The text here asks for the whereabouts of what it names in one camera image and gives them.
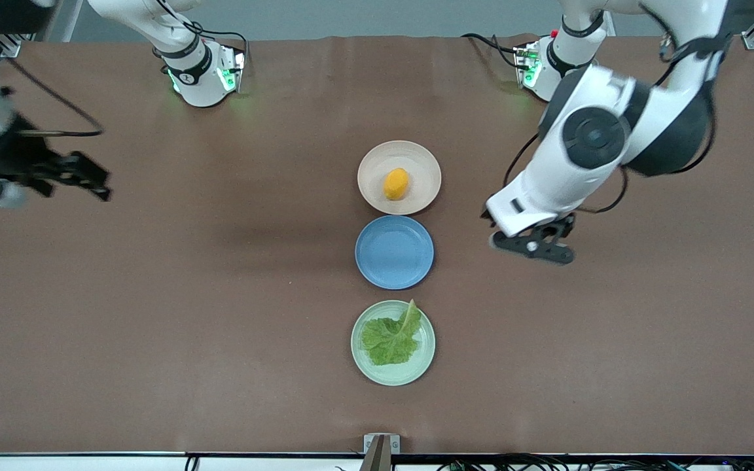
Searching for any green lettuce leaf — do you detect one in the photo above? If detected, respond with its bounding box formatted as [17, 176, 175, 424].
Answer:
[360, 300, 423, 366]

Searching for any yellow lemon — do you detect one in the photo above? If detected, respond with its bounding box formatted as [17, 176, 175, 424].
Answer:
[383, 167, 410, 201]

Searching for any beige round plate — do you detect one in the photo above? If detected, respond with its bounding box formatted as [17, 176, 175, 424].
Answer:
[357, 140, 442, 216]

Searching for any blue round plate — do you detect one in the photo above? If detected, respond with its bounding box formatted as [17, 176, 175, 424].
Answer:
[355, 215, 435, 290]

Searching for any light green round plate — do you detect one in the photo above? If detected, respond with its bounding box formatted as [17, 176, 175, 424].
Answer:
[350, 300, 437, 387]

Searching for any brown table cover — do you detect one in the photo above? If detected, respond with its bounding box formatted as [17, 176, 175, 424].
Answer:
[0, 34, 754, 456]

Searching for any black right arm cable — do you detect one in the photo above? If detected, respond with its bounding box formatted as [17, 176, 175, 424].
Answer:
[0, 58, 104, 138]

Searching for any black left base cable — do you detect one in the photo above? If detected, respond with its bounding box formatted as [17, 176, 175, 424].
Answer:
[461, 33, 526, 69]

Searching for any black base cable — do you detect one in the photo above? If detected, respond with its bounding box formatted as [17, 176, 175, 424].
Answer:
[461, 33, 526, 69]
[152, 0, 249, 60]

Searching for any black right base cable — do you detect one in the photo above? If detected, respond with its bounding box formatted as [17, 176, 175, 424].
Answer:
[152, 0, 249, 60]

